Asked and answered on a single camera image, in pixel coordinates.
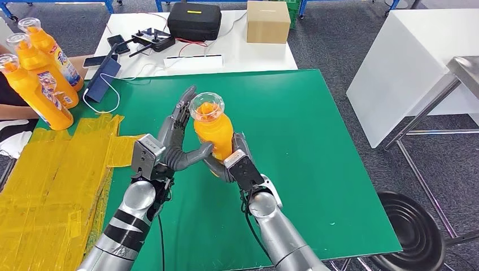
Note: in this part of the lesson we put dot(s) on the black round stool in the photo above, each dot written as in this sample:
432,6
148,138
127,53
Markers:
415,232

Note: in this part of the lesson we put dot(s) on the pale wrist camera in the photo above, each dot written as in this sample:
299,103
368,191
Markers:
243,168
147,155

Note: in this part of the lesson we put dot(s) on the green table mat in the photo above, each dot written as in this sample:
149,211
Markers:
280,149

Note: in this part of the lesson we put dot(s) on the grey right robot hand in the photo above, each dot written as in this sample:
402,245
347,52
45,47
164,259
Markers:
224,164

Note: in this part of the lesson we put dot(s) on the black carrying case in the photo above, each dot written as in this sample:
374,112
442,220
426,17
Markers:
194,24

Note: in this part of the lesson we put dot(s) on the green plastic crate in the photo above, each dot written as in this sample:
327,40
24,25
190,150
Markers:
293,13

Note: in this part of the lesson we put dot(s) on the person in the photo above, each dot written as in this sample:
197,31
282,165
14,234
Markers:
11,112

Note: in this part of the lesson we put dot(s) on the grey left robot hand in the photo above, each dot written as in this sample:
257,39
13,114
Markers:
176,146

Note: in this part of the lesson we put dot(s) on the brown cardboard box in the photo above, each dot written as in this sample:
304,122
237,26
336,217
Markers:
267,24

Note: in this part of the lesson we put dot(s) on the tablet in blue cover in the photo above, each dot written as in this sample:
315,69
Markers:
103,84

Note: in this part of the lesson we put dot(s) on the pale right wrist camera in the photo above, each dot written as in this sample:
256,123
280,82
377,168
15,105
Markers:
243,168

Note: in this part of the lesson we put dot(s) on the white power strip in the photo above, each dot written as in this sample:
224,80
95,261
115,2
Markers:
194,63

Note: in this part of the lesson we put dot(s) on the white table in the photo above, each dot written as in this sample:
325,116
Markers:
254,56
400,67
3,31

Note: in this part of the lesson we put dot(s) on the blue metal rack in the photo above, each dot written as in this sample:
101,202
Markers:
108,5

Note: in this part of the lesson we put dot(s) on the black smartphone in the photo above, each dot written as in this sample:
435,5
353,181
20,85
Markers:
118,44

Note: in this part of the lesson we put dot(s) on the black remote controller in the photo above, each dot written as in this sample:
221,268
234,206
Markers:
159,41

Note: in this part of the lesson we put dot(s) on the steel frame table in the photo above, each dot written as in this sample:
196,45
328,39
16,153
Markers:
466,71

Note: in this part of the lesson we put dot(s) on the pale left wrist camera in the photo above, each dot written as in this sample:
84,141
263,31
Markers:
147,155

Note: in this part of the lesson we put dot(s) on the yellow taped sheet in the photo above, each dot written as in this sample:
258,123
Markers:
37,194

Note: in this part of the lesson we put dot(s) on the orange detergent bottle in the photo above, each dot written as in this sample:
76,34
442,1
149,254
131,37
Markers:
71,71
26,93
33,60
213,131

